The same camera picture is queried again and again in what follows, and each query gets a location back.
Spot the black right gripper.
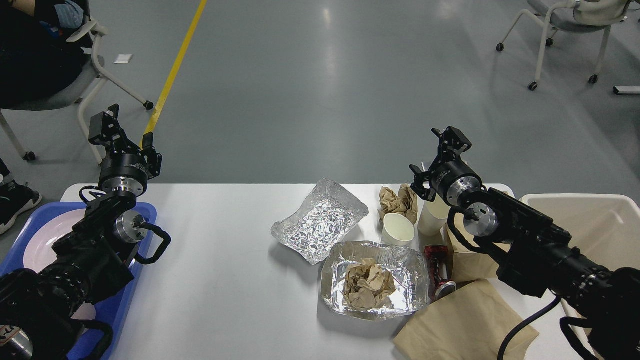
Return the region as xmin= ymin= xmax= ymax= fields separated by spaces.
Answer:
xmin=409 ymin=126 xmax=483 ymax=207

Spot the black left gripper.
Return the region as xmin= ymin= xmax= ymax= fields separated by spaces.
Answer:
xmin=88 ymin=104 xmax=163 ymax=197

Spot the white paper cup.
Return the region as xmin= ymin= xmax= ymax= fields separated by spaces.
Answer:
xmin=417 ymin=194 xmax=450 ymax=236
xmin=381 ymin=213 xmax=416 ymax=248

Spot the brown paper bag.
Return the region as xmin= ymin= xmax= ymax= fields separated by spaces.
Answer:
xmin=393 ymin=280 xmax=541 ymax=360
xmin=445 ymin=224 xmax=499 ymax=284

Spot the pink plate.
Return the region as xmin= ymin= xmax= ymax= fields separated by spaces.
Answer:
xmin=23 ymin=209 xmax=85 ymax=272

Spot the foil tray with paper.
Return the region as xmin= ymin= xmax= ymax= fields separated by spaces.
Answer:
xmin=319 ymin=241 xmax=430 ymax=321

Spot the brown paper ball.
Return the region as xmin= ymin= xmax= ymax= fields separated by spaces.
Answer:
xmin=342 ymin=259 xmax=396 ymax=311

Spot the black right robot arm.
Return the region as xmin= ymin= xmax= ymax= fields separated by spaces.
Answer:
xmin=409 ymin=126 xmax=640 ymax=360

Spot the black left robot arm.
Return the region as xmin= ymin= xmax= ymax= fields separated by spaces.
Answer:
xmin=0 ymin=104 xmax=172 ymax=360

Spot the small crumpled brown paper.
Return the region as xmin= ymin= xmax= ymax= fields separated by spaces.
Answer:
xmin=378 ymin=183 xmax=419 ymax=225

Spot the white floor tag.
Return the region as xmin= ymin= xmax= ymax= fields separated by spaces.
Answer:
xmin=113 ymin=54 xmax=133 ymax=64

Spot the grey office chair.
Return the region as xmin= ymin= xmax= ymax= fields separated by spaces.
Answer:
xmin=8 ymin=14 xmax=154 ymax=138

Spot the crushed red soda can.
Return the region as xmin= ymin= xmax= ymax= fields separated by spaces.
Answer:
xmin=423 ymin=244 xmax=458 ymax=302

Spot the empty crumpled foil tray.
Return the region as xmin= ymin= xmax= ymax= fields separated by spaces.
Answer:
xmin=270 ymin=178 xmax=370 ymax=265

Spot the person in black clothes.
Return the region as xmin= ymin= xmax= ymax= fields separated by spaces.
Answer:
xmin=0 ymin=0 xmax=91 ymax=236

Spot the pink mug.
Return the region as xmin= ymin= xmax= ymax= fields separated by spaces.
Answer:
xmin=71 ymin=302 xmax=97 ymax=321

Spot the beige plastic bin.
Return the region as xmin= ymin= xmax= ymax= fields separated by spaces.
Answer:
xmin=520 ymin=193 xmax=640 ymax=271

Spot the grey chair in background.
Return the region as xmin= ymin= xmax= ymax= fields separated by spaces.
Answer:
xmin=496 ymin=0 xmax=631 ymax=92

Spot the white object at right edge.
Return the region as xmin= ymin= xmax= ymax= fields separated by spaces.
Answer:
xmin=612 ymin=85 xmax=640 ymax=96

